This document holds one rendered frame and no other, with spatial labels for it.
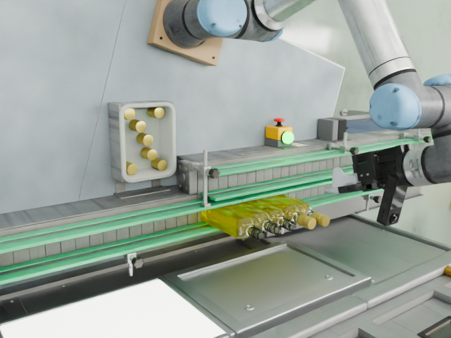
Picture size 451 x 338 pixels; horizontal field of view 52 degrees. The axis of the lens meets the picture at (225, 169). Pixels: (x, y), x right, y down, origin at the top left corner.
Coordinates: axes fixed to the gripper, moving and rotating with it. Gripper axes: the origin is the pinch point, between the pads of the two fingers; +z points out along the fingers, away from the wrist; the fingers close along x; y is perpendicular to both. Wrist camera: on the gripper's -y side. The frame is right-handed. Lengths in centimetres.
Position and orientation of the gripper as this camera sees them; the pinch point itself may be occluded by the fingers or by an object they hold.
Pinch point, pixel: (338, 190)
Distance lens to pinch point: 112.0
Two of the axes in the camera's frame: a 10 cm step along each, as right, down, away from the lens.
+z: -5.6, 1.6, 8.2
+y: -1.8, -9.8, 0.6
